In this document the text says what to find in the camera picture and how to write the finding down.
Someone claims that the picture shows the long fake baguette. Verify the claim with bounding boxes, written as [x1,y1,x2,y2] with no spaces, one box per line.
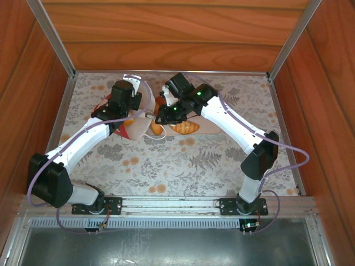
[149,119,164,136]

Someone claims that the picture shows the red and white paper bag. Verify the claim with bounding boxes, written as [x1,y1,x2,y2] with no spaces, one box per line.
[91,80,167,142]

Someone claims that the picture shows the large fake croissant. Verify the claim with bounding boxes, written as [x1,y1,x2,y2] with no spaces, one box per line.
[169,120,200,136]

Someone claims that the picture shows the beige plastic tray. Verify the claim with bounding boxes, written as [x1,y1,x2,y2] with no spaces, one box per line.
[149,93,222,136]

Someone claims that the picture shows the floral patterned tablecloth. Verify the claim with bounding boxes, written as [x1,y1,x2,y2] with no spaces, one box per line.
[34,71,303,197]

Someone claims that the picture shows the small black connector board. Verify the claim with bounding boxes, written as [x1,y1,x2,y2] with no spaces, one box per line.
[83,214,111,236]

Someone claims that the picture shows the grey metal sheet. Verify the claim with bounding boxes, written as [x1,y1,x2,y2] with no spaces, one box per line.
[16,218,320,266]

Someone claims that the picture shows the black controller board green light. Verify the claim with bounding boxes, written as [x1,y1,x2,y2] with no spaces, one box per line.
[240,217,262,236]

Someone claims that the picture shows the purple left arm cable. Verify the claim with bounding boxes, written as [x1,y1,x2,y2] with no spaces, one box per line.
[27,73,153,235]

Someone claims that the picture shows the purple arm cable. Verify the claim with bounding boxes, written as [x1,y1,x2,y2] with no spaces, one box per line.
[27,73,153,235]
[181,72,310,236]

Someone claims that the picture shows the aluminium table edge rail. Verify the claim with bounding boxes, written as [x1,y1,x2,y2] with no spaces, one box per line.
[74,69,270,77]
[267,76,307,196]
[30,76,77,196]

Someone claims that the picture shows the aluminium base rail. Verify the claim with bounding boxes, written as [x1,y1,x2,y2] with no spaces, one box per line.
[18,193,319,220]

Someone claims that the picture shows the aluminium frame post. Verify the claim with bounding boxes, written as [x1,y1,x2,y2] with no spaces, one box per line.
[26,0,77,80]
[266,0,324,81]

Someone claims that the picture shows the grey slotted cable duct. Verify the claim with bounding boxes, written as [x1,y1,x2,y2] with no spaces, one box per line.
[27,217,242,230]

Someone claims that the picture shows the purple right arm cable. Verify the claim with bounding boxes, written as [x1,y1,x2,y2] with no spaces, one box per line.
[181,72,310,236]

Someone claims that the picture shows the aluminium frame bar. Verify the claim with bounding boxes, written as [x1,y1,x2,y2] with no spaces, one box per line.
[0,217,31,266]
[305,217,333,266]

